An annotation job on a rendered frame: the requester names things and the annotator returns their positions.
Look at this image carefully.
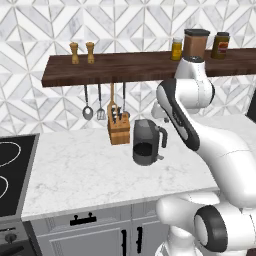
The hanging metal ladle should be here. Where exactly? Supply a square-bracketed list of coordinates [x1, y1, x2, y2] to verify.
[82, 84, 94, 121]

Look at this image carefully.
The black appliance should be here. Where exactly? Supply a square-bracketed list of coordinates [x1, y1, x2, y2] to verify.
[245, 97, 256, 124]

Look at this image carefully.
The brown canister with black lid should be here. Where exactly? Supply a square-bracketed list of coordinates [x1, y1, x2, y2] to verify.
[182, 28, 211, 60]

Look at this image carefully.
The black oven knob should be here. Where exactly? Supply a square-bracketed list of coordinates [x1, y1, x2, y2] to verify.
[4, 233, 18, 244]

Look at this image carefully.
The black drawer handle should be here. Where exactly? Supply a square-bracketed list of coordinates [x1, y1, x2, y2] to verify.
[69, 212, 98, 227]

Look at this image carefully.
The grey cupboard door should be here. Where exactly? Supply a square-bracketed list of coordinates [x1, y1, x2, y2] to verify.
[35, 226, 132, 256]
[131, 215, 172, 256]

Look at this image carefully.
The dark wooden wall shelf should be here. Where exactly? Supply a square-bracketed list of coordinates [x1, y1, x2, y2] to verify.
[41, 48, 256, 88]

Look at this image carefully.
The grey electric kettle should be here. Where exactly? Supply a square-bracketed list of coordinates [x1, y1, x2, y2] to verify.
[132, 118, 169, 167]

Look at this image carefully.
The amber jar with red label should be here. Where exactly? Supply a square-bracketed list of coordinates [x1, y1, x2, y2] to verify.
[210, 31, 231, 60]

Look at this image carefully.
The black hob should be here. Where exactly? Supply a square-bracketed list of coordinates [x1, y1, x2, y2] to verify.
[0, 133, 41, 219]

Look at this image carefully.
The wooden pepper mill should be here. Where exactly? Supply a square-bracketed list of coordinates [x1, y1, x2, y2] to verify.
[85, 41, 96, 65]
[69, 41, 80, 65]

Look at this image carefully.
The hanging metal slotted spatula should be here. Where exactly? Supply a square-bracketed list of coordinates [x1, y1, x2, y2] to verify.
[96, 83, 107, 121]

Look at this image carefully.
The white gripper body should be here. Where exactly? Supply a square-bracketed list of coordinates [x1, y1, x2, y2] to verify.
[150, 100, 171, 124]

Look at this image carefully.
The grey oven front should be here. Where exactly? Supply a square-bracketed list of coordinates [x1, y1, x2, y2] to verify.
[0, 220, 36, 256]

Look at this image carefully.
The black cupboard door handle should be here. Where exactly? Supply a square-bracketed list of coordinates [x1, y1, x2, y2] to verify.
[135, 226, 144, 254]
[120, 229, 128, 256]

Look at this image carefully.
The yellow glass jar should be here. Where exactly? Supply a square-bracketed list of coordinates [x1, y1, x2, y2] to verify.
[170, 37, 184, 62]

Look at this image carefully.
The hanging wooden spatula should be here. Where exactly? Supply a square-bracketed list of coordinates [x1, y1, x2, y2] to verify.
[106, 82, 118, 120]

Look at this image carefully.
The wooden knife block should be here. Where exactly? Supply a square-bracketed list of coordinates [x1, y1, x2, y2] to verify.
[107, 105, 131, 146]

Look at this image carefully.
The narrow grey drawer front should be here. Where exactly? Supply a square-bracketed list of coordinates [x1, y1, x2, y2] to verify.
[131, 199, 162, 220]

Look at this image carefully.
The hanging black spoon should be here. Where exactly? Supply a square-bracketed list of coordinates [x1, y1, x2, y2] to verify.
[121, 81, 131, 119]

